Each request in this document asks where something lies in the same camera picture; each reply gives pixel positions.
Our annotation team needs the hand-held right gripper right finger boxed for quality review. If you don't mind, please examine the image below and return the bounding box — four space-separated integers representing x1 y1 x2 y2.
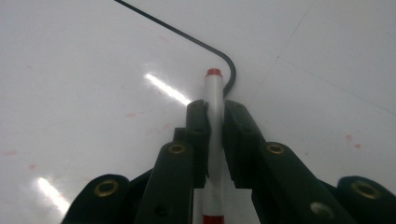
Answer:
221 99 360 224

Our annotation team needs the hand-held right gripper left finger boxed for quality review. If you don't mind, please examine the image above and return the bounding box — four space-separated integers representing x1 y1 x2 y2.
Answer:
134 98 210 224

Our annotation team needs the white marker with red cap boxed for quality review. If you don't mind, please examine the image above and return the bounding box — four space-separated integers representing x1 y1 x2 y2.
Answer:
191 67 226 224

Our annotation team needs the white paddle whiteboard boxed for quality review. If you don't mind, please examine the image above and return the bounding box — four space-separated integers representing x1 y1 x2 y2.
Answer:
0 0 237 224

